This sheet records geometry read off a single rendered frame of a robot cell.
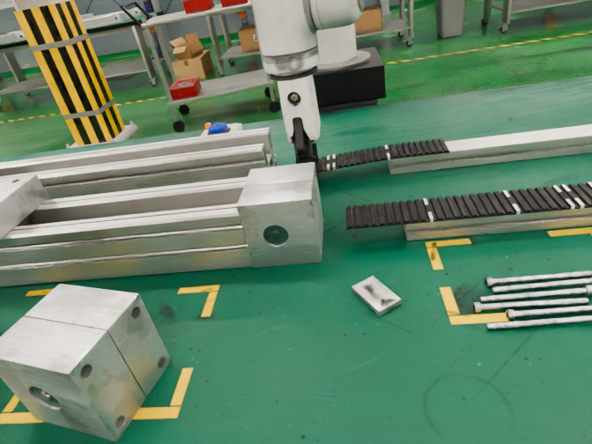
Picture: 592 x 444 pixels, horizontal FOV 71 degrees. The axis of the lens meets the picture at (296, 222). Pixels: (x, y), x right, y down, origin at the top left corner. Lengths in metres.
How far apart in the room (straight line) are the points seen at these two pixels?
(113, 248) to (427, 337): 0.40
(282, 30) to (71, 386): 0.48
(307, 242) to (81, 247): 0.30
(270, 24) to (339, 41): 0.50
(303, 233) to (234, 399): 0.21
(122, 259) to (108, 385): 0.23
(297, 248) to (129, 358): 0.23
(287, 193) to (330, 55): 0.66
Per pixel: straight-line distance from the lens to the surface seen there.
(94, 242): 0.60
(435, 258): 0.53
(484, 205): 0.57
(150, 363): 0.45
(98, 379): 0.40
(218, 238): 0.53
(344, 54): 1.12
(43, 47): 3.93
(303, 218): 0.50
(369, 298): 0.47
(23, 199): 0.70
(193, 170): 0.72
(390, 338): 0.44
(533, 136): 0.78
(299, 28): 0.62
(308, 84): 0.64
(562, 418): 0.41
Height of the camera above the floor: 1.11
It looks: 32 degrees down
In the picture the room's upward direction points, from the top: 11 degrees counter-clockwise
